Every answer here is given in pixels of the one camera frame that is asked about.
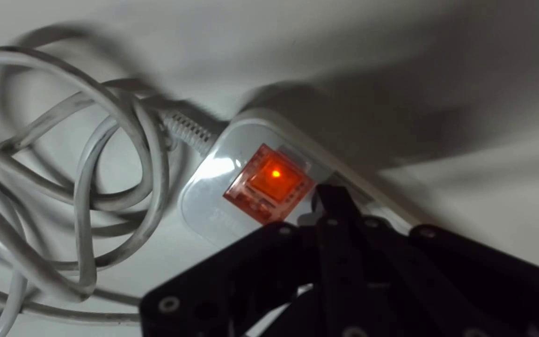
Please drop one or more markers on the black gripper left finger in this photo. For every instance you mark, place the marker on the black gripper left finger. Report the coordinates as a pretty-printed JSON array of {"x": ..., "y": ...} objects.
[{"x": 262, "y": 281}]

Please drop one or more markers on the white multi-socket power strip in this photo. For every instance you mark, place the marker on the white multi-socket power strip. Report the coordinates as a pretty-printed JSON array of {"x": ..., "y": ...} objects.
[{"x": 219, "y": 188}]

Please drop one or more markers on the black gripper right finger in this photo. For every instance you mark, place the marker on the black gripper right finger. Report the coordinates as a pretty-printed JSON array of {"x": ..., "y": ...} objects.
[{"x": 444, "y": 287}]

